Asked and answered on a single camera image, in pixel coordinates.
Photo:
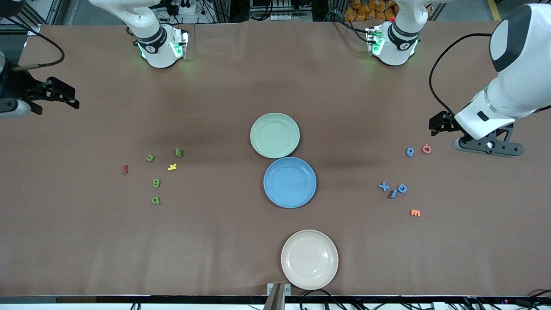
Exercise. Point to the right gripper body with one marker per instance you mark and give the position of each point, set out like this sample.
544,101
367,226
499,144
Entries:
16,87

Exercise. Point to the blue letter e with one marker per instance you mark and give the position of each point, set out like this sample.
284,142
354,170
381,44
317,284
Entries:
392,194
399,189

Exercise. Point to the blue letter X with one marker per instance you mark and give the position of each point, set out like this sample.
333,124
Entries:
383,186

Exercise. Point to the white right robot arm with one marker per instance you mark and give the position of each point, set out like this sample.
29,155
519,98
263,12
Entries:
155,43

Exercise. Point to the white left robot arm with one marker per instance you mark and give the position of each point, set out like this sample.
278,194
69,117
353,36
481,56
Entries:
523,82

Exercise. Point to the red round letter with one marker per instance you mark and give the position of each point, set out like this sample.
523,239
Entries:
423,149

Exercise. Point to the orange letter E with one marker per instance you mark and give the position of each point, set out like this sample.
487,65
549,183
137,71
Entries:
415,213

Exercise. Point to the yellow letter K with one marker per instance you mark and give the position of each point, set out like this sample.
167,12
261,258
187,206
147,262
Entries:
171,167

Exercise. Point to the bag of oranges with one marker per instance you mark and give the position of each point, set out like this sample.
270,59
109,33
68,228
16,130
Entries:
366,8

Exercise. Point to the white power strip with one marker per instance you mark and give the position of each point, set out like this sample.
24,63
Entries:
185,7
288,17

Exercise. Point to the blue plate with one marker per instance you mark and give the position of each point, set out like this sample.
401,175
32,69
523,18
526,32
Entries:
289,183

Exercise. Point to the light green plate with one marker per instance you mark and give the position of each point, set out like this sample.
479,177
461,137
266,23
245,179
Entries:
274,135

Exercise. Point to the beige plate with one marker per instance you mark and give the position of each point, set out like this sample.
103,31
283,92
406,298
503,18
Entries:
309,259

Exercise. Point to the aluminium frame profile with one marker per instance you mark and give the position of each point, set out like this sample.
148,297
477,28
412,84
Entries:
31,30

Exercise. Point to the grey metal bracket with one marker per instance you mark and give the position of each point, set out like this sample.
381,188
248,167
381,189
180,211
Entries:
277,299

